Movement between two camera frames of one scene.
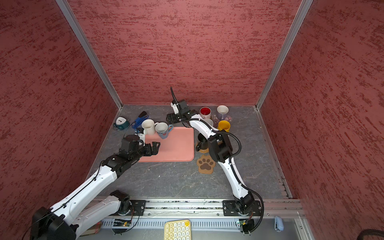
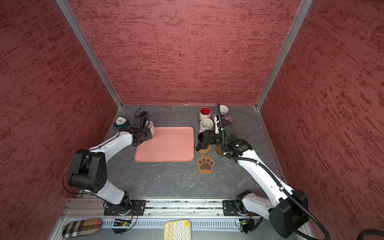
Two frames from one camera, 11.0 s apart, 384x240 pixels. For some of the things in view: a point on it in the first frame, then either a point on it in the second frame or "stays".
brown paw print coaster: [205, 164] stays
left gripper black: [155, 149] to [149, 135]
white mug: [149, 126] stays
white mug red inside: [205, 112] stays
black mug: [203, 143] stays
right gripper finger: [173, 118] to [210, 137]
